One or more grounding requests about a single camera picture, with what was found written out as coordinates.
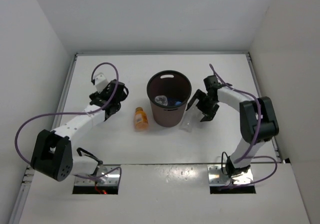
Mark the brown plastic bin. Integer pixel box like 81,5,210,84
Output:
146,70,192,127

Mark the metal mounting plate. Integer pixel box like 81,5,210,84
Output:
74,165,122,187
207,164,254,187

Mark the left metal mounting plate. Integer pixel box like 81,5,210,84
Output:
74,165,122,187

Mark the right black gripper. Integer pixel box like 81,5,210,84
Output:
187,90,220,123

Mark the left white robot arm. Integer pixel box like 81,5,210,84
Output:
30,80,129,182

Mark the purple cable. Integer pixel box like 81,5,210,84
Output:
14,62,122,180
208,63,278,191

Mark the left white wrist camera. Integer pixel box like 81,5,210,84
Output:
91,72,109,93

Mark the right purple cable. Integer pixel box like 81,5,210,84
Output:
208,63,278,191

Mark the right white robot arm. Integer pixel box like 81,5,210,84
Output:
187,75,279,177

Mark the orange juice bottle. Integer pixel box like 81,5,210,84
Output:
134,107,149,131

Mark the clear unlabelled plastic bottle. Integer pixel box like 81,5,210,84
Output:
179,105,201,133

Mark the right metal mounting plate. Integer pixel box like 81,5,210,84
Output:
207,164,254,187

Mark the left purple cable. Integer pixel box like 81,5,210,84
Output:
14,62,122,180

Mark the clear bottle white blue label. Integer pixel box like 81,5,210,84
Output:
154,95,169,106

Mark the left aluminium rail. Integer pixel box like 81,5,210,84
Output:
8,53,78,224

